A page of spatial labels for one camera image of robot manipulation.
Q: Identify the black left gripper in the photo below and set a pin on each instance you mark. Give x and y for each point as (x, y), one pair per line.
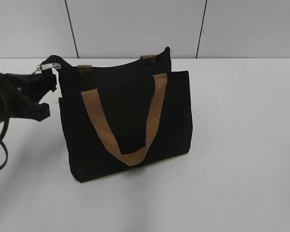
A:
(18, 95)

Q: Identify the silver zipper pull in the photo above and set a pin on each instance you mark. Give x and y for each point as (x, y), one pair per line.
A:
(46, 68)

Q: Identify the black canvas tote bag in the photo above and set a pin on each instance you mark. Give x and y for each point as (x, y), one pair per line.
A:
(118, 118)

